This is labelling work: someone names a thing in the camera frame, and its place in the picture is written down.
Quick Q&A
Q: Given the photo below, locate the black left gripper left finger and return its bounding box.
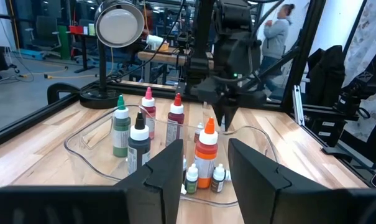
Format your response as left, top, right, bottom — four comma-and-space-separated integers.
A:
114, 139, 185, 224

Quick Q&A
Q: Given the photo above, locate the black bag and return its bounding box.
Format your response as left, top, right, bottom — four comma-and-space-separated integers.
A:
305, 45, 346, 106

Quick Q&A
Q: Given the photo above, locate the clear plastic storage bin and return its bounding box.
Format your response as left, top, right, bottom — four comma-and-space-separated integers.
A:
64, 103, 279, 208

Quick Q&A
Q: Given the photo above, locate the large orange dye bottle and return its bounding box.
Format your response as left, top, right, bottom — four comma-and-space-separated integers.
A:
193, 116, 219, 190

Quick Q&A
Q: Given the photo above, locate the silver aluminium extrusion bar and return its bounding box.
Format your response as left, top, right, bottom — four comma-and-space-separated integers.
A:
292, 84, 304, 125

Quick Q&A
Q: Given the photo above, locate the small lime label dye bottle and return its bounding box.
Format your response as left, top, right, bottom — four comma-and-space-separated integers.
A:
185, 162, 199, 195

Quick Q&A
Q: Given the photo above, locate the small black white-label dye bottle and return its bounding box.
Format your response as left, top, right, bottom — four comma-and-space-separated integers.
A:
210, 163, 227, 194

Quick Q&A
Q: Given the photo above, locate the large pink-capped dye bottle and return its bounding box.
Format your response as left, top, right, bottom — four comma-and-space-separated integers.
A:
140, 86, 157, 140

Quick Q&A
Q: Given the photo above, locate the yellow extension cable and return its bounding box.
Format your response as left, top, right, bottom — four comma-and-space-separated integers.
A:
18, 65, 98, 80

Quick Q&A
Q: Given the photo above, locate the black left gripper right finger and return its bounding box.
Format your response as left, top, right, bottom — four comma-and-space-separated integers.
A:
228, 139, 330, 224

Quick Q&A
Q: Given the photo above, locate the black desk lamp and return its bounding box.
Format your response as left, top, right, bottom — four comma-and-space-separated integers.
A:
79, 0, 145, 110

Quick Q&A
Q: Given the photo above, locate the person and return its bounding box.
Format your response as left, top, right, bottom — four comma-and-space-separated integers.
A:
260, 2, 296, 94

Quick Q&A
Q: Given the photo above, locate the black table clamp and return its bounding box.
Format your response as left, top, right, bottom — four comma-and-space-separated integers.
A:
47, 82, 83, 105

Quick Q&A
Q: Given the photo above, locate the large green dye bottle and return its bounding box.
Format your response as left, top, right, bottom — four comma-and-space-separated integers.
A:
112, 94, 132, 158

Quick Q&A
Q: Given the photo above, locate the black office chair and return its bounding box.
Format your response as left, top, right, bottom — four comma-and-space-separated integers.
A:
25, 15, 63, 60

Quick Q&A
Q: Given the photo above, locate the large red dye bottle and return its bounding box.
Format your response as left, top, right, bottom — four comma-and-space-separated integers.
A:
165, 92, 186, 147

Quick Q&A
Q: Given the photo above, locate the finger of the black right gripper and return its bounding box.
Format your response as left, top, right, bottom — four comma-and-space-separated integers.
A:
225, 105, 240, 131
212, 105, 226, 127

